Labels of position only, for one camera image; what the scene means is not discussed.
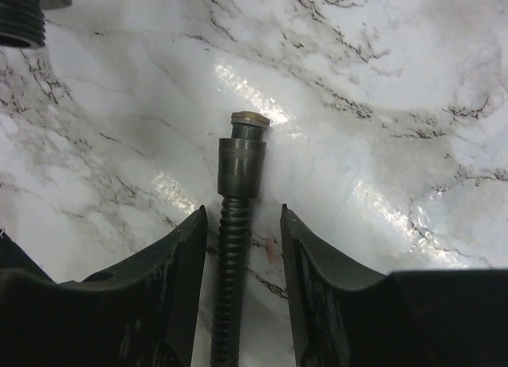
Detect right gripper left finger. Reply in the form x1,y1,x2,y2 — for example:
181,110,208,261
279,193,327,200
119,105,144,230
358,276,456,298
1,208,208,366

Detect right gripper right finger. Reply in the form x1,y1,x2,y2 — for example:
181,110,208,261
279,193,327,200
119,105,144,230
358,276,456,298
280,208,507,366

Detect black metal shower hose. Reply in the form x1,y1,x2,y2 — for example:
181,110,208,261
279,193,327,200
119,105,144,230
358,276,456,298
209,110,271,367

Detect grey shower head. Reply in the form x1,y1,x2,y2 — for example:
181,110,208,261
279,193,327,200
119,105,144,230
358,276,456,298
0,0,72,49

